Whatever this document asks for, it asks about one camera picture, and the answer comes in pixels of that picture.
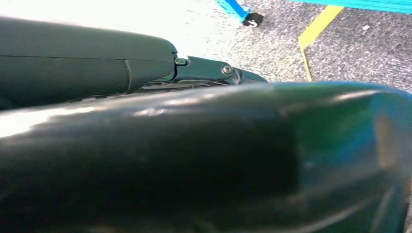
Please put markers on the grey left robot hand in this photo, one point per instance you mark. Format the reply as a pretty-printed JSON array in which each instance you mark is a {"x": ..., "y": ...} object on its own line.
[{"x": 80, "y": 70}]

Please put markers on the dark glossy robot body shell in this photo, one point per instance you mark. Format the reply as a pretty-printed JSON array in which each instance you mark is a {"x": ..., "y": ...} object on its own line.
[{"x": 193, "y": 154}]

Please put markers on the black caster wheel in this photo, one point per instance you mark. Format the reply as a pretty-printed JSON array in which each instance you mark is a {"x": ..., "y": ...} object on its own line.
[{"x": 252, "y": 20}]

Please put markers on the yellow floor tape outline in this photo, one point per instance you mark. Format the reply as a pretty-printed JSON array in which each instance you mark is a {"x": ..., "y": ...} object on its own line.
[{"x": 317, "y": 27}]

